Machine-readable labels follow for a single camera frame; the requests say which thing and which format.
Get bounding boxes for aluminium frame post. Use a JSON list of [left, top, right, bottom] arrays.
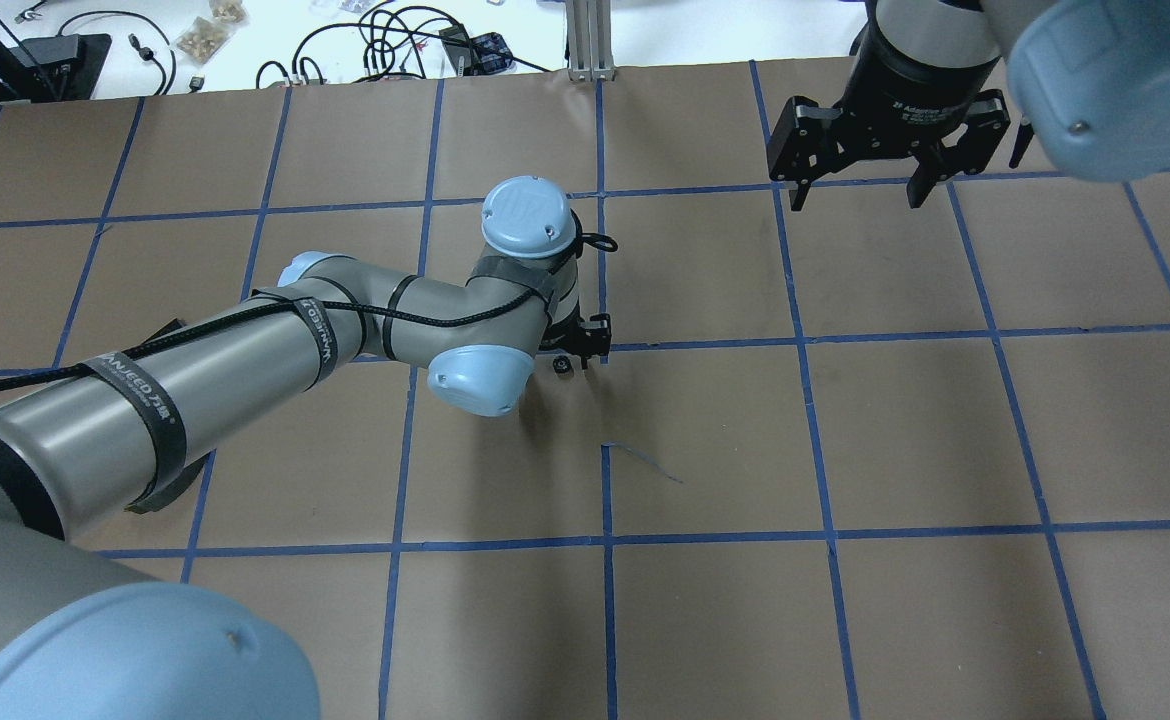
[[563, 0, 617, 83]]

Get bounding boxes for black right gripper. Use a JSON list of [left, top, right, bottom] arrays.
[[768, 40, 1010, 211]]

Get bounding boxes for olive brake shoe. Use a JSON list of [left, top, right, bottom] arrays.
[[124, 454, 209, 515]]

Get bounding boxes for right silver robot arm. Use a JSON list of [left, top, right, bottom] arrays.
[[768, 1, 1170, 210]]

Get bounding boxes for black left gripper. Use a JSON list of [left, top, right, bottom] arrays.
[[541, 281, 613, 365]]

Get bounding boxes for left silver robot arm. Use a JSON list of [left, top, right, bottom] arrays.
[[0, 176, 617, 719]]

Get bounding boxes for black power adapter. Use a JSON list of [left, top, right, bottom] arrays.
[[849, 1, 914, 59]]

